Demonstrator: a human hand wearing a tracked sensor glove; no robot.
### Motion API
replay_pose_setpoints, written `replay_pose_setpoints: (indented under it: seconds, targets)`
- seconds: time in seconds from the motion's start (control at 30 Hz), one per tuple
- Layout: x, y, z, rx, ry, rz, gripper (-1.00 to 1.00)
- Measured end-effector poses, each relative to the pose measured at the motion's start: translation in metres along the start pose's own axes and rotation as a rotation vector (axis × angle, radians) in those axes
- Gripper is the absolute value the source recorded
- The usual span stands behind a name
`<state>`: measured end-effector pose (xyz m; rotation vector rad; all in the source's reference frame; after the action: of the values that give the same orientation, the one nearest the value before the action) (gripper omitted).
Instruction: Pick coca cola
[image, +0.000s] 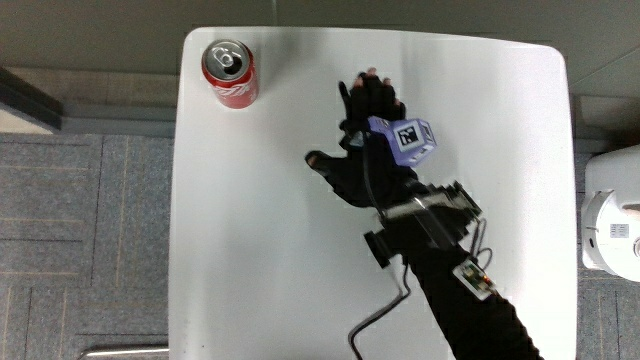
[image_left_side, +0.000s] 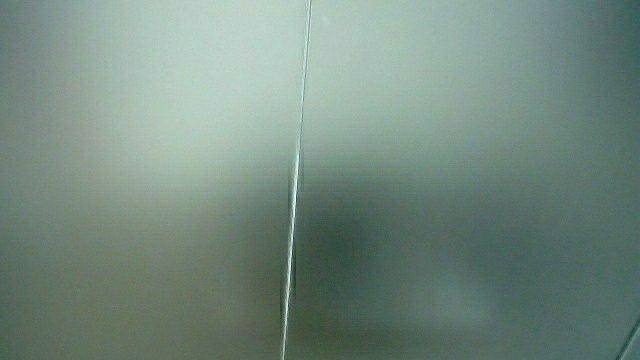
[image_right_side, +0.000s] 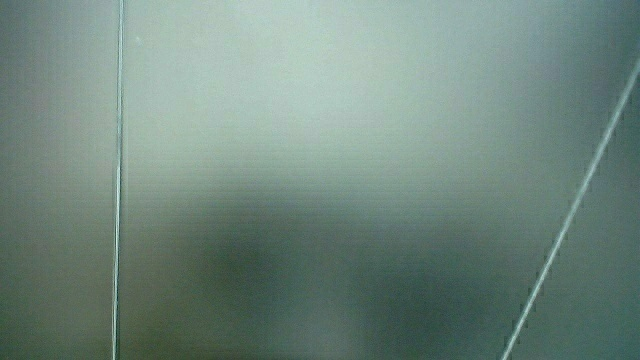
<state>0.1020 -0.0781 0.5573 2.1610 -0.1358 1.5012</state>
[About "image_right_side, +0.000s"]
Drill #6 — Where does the thin white wire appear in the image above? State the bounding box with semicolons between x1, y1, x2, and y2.
110;0;126;360
499;57;640;360

